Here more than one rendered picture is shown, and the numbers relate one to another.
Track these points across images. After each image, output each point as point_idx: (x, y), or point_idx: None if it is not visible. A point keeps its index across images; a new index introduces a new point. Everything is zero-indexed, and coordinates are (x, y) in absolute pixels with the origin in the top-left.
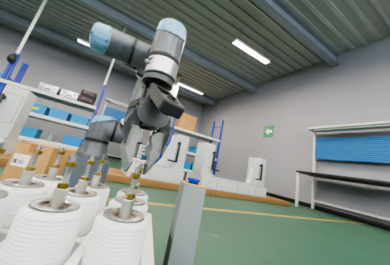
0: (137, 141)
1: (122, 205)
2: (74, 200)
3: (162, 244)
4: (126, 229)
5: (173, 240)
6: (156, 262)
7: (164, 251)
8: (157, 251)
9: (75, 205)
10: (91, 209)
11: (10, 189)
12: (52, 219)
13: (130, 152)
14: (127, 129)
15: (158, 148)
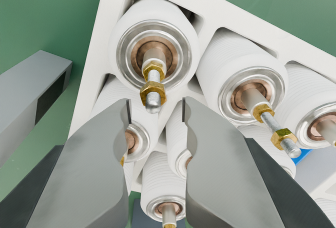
0: (197, 152)
1: (165, 62)
2: (223, 114)
3: (37, 163)
4: (161, 7)
5: (36, 96)
6: (55, 131)
7: (38, 149)
8: (49, 150)
9: (226, 96)
10: (181, 131)
11: (282, 159)
12: (258, 55)
13: (204, 115)
14: (285, 189)
15: (80, 150)
